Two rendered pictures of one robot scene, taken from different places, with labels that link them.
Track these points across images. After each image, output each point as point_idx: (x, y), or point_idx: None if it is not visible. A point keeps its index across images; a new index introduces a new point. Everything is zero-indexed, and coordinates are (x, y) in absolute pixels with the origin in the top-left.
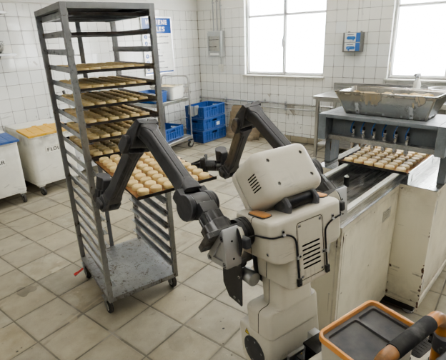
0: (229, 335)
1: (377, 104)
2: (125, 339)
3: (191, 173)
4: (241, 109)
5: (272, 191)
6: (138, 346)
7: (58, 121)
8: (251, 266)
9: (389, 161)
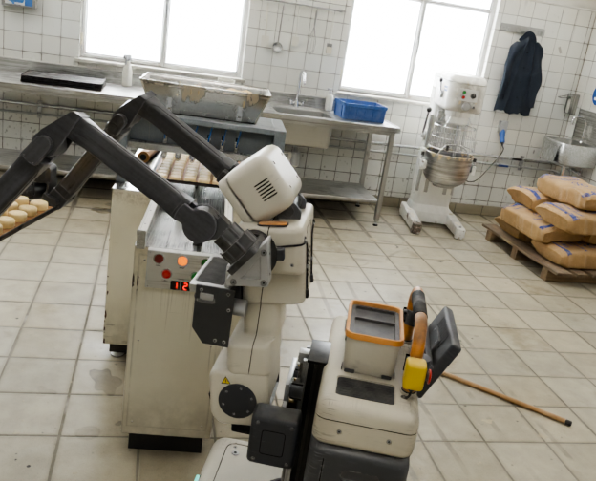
0: (46, 470)
1: (199, 101)
2: None
3: (16, 202)
4: (136, 102)
5: (290, 196)
6: None
7: None
8: None
9: (209, 176)
